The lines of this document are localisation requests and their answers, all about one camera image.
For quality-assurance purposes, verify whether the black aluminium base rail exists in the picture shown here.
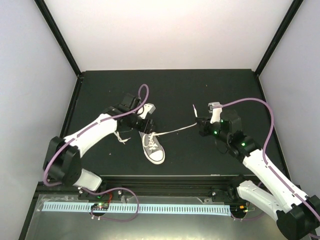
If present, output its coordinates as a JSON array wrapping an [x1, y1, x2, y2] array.
[[77, 174, 258, 202]]

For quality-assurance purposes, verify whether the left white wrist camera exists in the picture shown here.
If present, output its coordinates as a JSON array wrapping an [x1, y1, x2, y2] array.
[[137, 103, 156, 119]]

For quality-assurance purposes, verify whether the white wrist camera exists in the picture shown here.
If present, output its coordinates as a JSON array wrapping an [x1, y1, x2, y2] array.
[[208, 102, 223, 124], [137, 103, 156, 119]]

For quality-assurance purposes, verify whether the grey sneaker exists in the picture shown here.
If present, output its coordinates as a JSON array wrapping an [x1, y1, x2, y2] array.
[[113, 131, 131, 145], [139, 104, 201, 165]]

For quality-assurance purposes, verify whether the white slotted cable duct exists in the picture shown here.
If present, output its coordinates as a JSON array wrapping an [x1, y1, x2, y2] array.
[[42, 202, 231, 217]]

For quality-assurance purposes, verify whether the right small circuit board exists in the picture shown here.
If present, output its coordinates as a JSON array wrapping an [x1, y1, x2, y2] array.
[[235, 205, 248, 212]]

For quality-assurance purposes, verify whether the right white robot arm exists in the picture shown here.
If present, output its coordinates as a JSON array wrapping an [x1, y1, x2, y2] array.
[[195, 108, 320, 240]]

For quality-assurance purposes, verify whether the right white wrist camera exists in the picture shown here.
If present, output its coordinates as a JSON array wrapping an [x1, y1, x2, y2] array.
[[208, 102, 223, 124]]

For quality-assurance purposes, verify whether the left black frame post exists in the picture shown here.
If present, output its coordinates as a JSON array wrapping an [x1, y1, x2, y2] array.
[[34, 0, 82, 77]]

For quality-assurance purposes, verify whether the right black frame post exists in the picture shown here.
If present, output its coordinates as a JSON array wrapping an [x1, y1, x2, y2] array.
[[254, 0, 304, 77]]

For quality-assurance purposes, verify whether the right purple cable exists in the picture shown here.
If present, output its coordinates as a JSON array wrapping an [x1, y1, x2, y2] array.
[[219, 97, 320, 238]]

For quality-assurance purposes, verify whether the left small circuit board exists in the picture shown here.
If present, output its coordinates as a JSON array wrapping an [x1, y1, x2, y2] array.
[[91, 202, 109, 211]]

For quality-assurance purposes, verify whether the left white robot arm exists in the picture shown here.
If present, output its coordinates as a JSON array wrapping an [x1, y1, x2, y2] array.
[[43, 94, 156, 200]]

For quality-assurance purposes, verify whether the black frame post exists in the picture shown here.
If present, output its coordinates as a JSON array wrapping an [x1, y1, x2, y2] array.
[[34, 0, 82, 77], [254, 0, 304, 77]]

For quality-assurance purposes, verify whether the small circuit board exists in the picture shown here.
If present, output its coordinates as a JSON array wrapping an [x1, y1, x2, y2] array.
[[235, 205, 248, 212], [91, 202, 109, 211]]

